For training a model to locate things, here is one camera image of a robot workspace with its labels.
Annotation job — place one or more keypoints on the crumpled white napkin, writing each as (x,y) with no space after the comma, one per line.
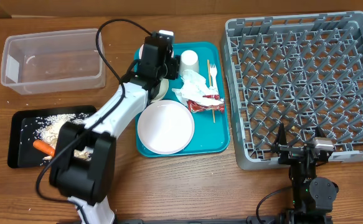
(194,88)

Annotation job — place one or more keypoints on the peanut food scraps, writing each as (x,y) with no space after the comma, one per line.
(84,154)

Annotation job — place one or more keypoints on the white bowl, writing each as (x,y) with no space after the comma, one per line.
(140,51)
(163,88)

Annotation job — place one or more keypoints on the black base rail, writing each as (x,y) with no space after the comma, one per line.
(248,220)

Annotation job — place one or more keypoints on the grey dishwasher rack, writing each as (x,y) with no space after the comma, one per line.
(302,71)

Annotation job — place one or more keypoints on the teal serving tray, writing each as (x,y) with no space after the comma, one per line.
(211,130)

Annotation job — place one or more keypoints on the wooden skewer stick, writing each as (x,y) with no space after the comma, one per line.
(210,84)

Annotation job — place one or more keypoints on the rice food scraps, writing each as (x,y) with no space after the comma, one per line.
(53,127)

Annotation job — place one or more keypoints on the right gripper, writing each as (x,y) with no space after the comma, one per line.
(289,154)

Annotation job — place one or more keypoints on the red snack wrapper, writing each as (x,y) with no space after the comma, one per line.
(194,107)

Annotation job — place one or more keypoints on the white plastic fork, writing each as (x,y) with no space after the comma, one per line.
(213,74)

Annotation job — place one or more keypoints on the black plastic tray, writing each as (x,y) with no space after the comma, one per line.
(31,125)

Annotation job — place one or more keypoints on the orange carrot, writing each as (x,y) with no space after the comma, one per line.
(44,147)

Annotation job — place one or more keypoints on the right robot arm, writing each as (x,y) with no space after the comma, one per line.
(313,196)

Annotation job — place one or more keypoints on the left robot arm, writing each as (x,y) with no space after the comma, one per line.
(84,162)

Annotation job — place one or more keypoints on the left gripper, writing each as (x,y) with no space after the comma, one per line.
(174,61)

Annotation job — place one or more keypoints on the white round plate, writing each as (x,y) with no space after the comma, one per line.
(165,127)

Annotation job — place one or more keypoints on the clear plastic bin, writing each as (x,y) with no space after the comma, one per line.
(47,62)

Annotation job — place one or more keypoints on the white paper cup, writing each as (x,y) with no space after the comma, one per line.
(189,61)

